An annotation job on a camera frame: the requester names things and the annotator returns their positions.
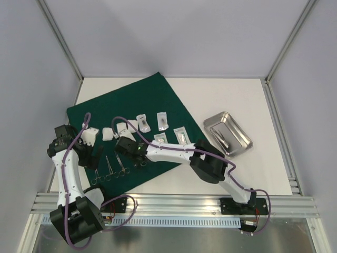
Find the grey slotted cable duct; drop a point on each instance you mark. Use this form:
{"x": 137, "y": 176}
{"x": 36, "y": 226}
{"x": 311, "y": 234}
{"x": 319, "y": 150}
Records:
{"x": 192, "y": 222}

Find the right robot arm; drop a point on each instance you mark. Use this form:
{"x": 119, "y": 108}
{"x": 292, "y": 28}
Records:
{"x": 207, "y": 162}

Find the right aluminium frame post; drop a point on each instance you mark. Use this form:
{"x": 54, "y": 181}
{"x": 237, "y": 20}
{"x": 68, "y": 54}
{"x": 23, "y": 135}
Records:
{"x": 309, "y": 7}

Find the white gauze middle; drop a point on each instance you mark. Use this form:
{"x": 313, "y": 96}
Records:
{"x": 121, "y": 127}

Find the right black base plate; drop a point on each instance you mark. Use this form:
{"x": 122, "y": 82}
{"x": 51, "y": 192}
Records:
{"x": 230, "y": 207}

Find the clear pouch right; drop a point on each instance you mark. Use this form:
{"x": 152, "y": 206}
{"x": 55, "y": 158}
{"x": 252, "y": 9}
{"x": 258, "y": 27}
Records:
{"x": 162, "y": 121}

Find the green surgical cloth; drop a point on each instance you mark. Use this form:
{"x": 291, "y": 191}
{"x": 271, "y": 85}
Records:
{"x": 148, "y": 96}

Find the steel hemostat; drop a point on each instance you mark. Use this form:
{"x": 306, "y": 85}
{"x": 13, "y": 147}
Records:
{"x": 97, "y": 179}
{"x": 111, "y": 173}

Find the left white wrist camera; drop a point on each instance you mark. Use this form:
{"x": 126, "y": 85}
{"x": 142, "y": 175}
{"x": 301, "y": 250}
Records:
{"x": 89, "y": 136}

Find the aluminium front rail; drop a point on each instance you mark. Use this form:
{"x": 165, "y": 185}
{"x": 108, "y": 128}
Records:
{"x": 190, "y": 205}

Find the steel tweezers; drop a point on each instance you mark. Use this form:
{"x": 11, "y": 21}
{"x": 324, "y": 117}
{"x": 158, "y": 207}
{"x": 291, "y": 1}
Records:
{"x": 214, "y": 132}
{"x": 224, "y": 143}

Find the white gauze left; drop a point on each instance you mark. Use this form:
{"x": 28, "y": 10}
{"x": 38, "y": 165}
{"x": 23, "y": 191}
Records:
{"x": 107, "y": 134}

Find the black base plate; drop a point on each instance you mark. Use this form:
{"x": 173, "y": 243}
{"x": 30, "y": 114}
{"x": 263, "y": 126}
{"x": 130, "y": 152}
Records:
{"x": 230, "y": 207}
{"x": 115, "y": 206}

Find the stainless steel tray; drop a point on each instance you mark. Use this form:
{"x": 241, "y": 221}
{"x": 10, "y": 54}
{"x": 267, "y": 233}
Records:
{"x": 239, "y": 141}

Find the left aluminium frame post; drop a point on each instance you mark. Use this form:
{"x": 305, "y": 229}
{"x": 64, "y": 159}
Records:
{"x": 45, "y": 9}

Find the clear pouch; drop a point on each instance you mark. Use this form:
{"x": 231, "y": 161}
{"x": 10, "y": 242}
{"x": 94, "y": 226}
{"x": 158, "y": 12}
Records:
{"x": 162, "y": 121}
{"x": 142, "y": 123}

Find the aluminium frame post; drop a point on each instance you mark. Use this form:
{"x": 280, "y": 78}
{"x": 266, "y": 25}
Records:
{"x": 45, "y": 9}
{"x": 309, "y": 7}

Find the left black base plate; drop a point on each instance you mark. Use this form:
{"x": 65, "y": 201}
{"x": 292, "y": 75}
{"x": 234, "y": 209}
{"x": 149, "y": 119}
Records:
{"x": 115, "y": 206}

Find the white gauze right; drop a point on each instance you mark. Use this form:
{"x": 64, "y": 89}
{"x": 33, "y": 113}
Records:
{"x": 132, "y": 126}

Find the clear pouch left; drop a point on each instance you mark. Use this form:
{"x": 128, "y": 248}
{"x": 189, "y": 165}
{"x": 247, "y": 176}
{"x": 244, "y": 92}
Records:
{"x": 142, "y": 123}

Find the suture packet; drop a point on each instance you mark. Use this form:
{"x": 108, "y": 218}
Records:
{"x": 182, "y": 136}
{"x": 161, "y": 138}

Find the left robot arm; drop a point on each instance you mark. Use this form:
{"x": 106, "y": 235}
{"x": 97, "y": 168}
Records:
{"x": 78, "y": 214}

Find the white gauze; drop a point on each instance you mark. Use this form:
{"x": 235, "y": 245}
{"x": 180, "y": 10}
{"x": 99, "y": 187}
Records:
{"x": 132, "y": 126}
{"x": 107, "y": 134}
{"x": 121, "y": 127}

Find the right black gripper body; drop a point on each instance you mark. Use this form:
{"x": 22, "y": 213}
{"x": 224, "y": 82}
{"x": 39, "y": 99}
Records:
{"x": 122, "y": 145}

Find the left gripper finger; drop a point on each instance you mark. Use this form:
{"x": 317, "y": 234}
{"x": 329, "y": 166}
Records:
{"x": 85, "y": 158}
{"x": 95, "y": 159}

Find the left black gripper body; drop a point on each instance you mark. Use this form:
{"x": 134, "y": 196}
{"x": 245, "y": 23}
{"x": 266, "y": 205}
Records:
{"x": 85, "y": 147}

